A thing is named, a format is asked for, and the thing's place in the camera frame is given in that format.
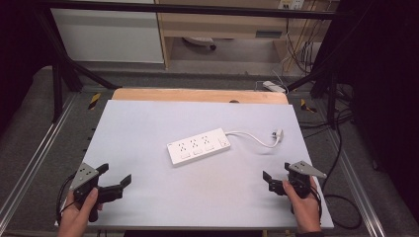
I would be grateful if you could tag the black metal frame bar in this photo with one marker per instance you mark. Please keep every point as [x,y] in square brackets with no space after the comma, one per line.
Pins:
[184,10]

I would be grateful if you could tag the wall socket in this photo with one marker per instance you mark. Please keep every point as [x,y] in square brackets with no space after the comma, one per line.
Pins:
[291,4]

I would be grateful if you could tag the person's left hand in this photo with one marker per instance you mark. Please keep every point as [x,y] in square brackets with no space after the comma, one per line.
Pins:
[74,219]

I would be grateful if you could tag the white cabinet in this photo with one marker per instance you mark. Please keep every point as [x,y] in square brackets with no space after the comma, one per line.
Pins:
[108,36]

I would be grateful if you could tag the person's right hand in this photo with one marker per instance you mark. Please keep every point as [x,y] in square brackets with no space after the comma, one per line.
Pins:
[306,214]

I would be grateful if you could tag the office chair base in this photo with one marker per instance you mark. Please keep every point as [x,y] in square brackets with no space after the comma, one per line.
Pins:
[201,41]

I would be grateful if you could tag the black curtain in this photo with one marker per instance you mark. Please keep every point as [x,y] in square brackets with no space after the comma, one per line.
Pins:
[385,98]
[19,49]

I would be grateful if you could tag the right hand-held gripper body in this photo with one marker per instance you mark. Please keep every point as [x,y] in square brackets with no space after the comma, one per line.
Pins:
[304,169]

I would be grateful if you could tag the black metal stand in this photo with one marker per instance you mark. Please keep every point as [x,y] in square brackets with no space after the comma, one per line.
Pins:
[62,75]
[326,82]

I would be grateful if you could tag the wooden desk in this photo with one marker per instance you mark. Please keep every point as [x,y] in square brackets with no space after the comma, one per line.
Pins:
[224,24]

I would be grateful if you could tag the white plug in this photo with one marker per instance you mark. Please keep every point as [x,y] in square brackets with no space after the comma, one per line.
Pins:
[279,134]

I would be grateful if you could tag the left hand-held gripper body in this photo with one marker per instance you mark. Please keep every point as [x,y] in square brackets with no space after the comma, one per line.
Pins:
[84,174]

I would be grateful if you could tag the yellow black tape marker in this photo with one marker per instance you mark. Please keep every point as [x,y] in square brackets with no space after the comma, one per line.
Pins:
[307,106]
[94,101]

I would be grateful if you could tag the white floor power strip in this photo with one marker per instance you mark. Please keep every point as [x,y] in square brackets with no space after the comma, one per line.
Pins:
[273,86]

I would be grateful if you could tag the aluminium rail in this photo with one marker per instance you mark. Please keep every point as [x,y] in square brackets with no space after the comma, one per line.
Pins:
[36,154]
[359,184]

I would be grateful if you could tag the wooden board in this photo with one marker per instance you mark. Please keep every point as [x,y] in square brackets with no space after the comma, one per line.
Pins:
[197,95]

